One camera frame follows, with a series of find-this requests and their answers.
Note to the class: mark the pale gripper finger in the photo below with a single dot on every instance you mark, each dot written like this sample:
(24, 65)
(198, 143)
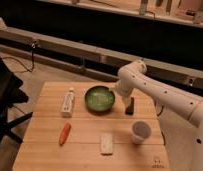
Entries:
(126, 101)

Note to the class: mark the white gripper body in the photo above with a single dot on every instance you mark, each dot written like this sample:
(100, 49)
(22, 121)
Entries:
(122, 89)

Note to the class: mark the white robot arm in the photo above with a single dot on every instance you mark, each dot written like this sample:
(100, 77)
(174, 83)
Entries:
(188, 105)

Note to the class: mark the green ceramic bowl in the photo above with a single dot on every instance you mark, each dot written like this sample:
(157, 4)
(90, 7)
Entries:
(99, 99)

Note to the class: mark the black rectangular remote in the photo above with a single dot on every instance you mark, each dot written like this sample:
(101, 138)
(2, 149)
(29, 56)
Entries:
(130, 109)

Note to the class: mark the white paper cup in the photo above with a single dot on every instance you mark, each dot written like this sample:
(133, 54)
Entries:
(140, 132)

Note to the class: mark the white tube with cap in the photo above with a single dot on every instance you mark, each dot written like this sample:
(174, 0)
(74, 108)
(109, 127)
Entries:
(68, 103)

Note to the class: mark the orange carrot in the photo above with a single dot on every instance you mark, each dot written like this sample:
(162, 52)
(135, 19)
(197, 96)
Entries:
(64, 134)

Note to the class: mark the black office chair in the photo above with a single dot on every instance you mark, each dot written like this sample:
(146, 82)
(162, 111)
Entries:
(10, 93)

